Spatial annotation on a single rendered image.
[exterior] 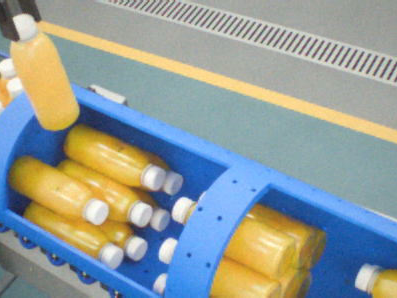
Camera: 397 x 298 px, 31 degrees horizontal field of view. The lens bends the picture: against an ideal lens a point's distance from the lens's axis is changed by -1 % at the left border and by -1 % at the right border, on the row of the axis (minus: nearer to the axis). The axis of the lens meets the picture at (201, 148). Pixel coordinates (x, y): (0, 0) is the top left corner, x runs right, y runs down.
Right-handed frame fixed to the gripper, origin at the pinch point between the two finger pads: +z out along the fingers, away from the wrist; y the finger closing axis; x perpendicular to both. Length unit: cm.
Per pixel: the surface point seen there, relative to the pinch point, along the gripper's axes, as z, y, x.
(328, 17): 147, 177, 44
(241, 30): 146, 152, 74
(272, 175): 25.2, 8.1, -35.0
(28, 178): 32.7, -7.1, 4.7
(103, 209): 35.2, -4.7, -9.5
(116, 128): 38.9, 13.2, 3.0
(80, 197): 33.0, -5.6, -5.9
